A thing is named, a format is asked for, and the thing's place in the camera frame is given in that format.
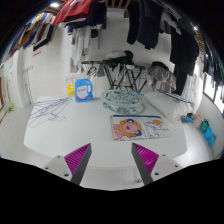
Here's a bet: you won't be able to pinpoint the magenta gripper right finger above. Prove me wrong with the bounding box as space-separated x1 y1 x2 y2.
131 143 159 185

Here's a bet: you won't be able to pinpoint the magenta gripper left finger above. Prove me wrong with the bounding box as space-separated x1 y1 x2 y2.
64 143 92 185

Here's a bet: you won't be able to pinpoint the cartoon printed towel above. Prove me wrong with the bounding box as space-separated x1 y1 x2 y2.
111 115 171 141

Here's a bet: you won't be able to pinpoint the white folded bedding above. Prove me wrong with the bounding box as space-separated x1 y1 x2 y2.
144 92 193 122

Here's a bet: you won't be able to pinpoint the round pale blue peg hanger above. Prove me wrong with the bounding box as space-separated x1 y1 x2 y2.
101 89 145 115

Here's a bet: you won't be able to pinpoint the blue detergent bottle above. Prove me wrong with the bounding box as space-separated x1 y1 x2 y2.
75 79 93 103

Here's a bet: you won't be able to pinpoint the yellow detergent box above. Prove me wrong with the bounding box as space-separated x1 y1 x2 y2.
67 84 75 97

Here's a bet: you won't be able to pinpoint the grey clothes on rack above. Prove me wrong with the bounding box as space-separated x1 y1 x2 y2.
146 61 176 93

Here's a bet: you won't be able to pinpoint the black folding drying rack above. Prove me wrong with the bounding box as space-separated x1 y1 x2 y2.
83 60 147 93

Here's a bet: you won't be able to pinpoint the hanging white grey garments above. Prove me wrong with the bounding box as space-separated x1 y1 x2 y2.
70 26 98 73

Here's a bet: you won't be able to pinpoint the hanging colourful shirts row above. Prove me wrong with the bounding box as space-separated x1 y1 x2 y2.
7 13 55 56

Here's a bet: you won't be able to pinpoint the hanging black garments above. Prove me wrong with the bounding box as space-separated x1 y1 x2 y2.
127 0 199 95

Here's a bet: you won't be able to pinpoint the hanging red and navy garments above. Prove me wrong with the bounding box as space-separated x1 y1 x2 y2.
52 0 107 29

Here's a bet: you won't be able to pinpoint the pile of wire hangers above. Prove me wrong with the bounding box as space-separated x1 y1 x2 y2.
28 96 72 128

